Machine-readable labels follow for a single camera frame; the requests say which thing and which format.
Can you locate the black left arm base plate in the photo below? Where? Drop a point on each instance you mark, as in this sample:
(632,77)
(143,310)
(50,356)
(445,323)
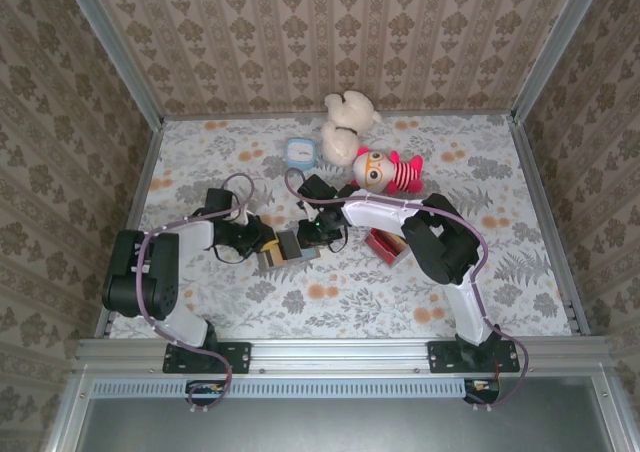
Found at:
(235,359)

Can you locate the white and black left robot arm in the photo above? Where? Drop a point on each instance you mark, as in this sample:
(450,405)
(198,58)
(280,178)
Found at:
(162,287)

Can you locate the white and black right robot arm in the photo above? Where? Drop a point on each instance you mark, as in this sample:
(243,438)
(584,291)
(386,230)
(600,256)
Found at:
(440,247)

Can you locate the light blue alarm clock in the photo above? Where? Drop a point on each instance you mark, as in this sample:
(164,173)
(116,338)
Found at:
(300,152)

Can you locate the aluminium frame post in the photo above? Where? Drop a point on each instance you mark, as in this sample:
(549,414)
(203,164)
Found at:
(115,52)
(555,47)

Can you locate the light blue card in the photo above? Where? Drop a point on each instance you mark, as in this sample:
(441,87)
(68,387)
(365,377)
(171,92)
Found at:
(310,256)

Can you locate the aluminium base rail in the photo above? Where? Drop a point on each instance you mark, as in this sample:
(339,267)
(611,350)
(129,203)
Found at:
(340,354)

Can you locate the floral tablecloth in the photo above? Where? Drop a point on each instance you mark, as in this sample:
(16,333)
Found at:
(350,302)

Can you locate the grey card holder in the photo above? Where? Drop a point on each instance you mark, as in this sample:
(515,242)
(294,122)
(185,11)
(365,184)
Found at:
(290,247)

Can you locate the cream plush bear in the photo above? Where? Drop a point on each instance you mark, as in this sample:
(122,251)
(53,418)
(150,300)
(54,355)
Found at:
(340,142)

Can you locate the aluminium side rail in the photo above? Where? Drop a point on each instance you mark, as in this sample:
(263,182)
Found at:
(550,222)
(145,182)

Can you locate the red card stack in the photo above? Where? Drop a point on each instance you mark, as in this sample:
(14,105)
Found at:
(385,242)

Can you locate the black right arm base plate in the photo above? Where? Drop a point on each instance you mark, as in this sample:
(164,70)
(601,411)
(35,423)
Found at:
(442,359)

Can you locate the grey metal panel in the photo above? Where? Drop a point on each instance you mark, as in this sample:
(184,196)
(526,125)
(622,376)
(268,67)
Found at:
(340,427)

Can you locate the pink striped plush doll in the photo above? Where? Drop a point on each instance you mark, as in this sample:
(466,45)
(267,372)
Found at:
(382,169)

